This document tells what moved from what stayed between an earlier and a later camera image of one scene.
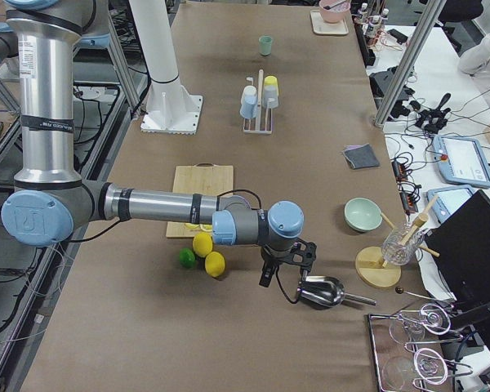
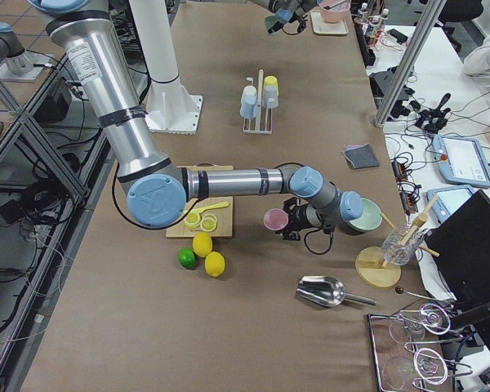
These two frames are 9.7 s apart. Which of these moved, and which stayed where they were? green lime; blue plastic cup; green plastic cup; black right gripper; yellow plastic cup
Moved: black right gripper; green plastic cup
Stayed: green lime; blue plastic cup; yellow plastic cup
